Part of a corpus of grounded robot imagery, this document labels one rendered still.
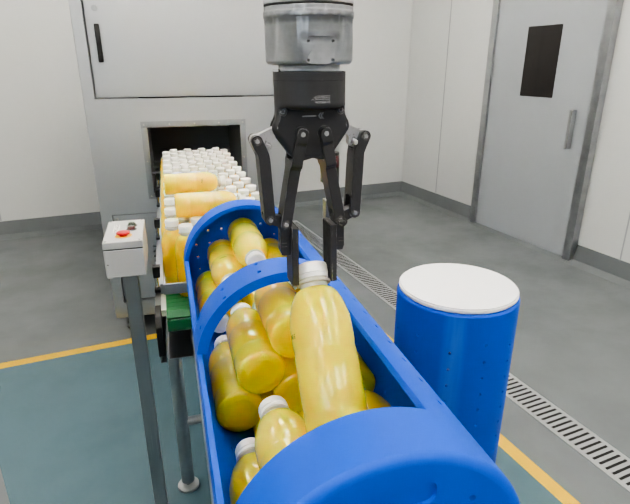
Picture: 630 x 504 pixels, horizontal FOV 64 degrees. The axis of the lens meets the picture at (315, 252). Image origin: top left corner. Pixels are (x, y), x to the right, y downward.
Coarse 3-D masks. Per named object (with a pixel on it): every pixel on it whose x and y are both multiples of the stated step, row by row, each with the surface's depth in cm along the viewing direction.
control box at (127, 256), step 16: (112, 224) 146; (144, 224) 148; (112, 240) 132; (128, 240) 132; (144, 240) 141; (112, 256) 132; (128, 256) 133; (144, 256) 135; (112, 272) 133; (128, 272) 135; (144, 272) 136
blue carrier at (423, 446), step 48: (192, 240) 113; (192, 288) 101; (240, 288) 76; (336, 288) 76; (384, 336) 65; (384, 384) 78; (240, 432) 80; (336, 432) 44; (384, 432) 44; (432, 432) 45; (288, 480) 42; (336, 480) 40; (384, 480) 41; (432, 480) 42; (480, 480) 44
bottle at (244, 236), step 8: (232, 224) 117; (240, 224) 114; (248, 224) 114; (232, 232) 113; (240, 232) 109; (248, 232) 108; (256, 232) 109; (232, 240) 111; (240, 240) 106; (248, 240) 105; (256, 240) 105; (264, 240) 108; (232, 248) 111; (240, 248) 104; (248, 248) 103; (256, 248) 104; (264, 248) 105; (240, 256) 104
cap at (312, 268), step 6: (300, 264) 59; (306, 264) 59; (312, 264) 59; (318, 264) 59; (324, 264) 60; (300, 270) 59; (306, 270) 59; (312, 270) 59; (318, 270) 59; (324, 270) 59; (300, 276) 59; (306, 276) 59
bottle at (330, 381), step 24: (312, 288) 58; (312, 312) 56; (336, 312) 56; (312, 336) 55; (336, 336) 55; (312, 360) 54; (336, 360) 54; (312, 384) 54; (336, 384) 53; (360, 384) 55; (312, 408) 54; (336, 408) 53; (360, 408) 54
